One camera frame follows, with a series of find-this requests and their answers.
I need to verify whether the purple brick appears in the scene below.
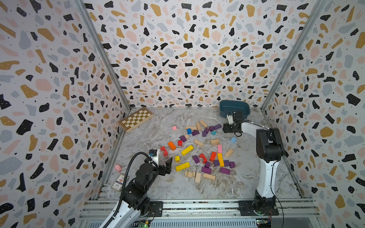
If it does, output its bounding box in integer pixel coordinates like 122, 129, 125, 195
192, 155, 200, 164
220, 167, 231, 175
214, 124, 222, 130
202, 167, 212, 174

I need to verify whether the teal storage bin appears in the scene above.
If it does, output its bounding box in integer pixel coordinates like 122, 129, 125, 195
219, 100, 251, 118

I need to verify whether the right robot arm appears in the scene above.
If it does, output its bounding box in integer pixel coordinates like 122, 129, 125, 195
223, 110, 284, 216

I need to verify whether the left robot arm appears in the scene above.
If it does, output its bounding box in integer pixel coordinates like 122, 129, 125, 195
100, 149, 173, 228

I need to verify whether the red arch brick left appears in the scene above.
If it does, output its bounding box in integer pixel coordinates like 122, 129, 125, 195
160, 146, 168, 157

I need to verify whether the red arch brick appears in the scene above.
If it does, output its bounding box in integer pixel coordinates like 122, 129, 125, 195
199, 154, 207, 164
160, 146, 168, 157

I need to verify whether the natural wood brick right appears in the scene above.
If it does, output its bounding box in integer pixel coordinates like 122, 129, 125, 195
224, 148, 234, 158

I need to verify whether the pink brick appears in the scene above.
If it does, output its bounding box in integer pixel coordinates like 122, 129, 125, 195
217, 144, 222, 154

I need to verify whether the pink toy pig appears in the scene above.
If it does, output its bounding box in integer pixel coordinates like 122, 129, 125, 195
115, 164, 122, 173

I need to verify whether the long yellow brick lower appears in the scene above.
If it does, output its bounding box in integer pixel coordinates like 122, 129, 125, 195
175, 162, 191, 172

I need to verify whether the long yellow brick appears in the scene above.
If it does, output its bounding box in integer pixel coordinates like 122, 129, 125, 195
175, 162, 191, 172
181, 145, 194, 156

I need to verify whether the playing card box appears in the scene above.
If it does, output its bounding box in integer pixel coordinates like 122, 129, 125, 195
111, 173, 125, 192

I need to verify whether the orange brick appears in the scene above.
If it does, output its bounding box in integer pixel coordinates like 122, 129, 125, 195
168, 142, 176, 151

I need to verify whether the upright yellow brick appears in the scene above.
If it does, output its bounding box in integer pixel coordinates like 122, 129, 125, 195
217, 153, 224, 167

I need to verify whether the natural wood arch brick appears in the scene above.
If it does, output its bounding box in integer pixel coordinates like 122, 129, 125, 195
184, 171, 196, 178

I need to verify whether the red arch brick centre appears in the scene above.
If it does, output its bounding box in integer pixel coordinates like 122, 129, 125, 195
199, 154, 207, 164

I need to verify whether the long yellow brick upper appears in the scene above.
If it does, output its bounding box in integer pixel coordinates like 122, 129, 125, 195
181, 145, 194, 156

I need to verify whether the wooden chessboard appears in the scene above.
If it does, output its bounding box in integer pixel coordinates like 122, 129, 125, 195
118, 107, 153, 133

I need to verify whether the natural wood flat brick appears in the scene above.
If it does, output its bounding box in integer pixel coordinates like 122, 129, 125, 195
203, 173, 216, 181

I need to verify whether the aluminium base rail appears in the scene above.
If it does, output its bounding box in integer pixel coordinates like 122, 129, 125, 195
78, 199, 325, 228

